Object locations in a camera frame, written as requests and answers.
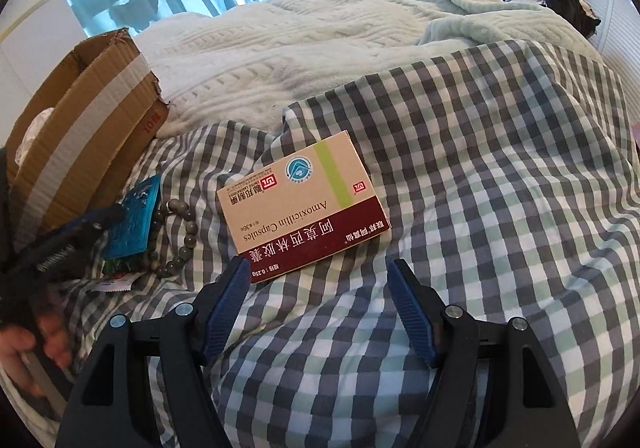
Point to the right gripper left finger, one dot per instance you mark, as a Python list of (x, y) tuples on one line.
[(112, 403)]

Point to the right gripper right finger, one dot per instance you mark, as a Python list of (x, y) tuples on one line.
[(494, 386)]

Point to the left hand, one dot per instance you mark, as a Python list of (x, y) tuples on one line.
[(16, 342)]

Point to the blue blister pack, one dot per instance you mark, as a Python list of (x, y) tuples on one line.
[(131, 235)]

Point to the brown cardboard box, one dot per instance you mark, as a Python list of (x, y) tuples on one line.
[(107, 109)]

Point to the crumpled white tissue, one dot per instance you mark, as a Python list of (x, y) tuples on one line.
[(32, 132)]

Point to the checkered bed sheet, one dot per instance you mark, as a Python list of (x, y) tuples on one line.
[(510, 178)]

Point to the amoxicillin medicine box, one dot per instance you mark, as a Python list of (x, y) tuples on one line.
[(302, 209)]

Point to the pale green knit blanket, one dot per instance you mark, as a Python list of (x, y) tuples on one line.
[(248, 64)]

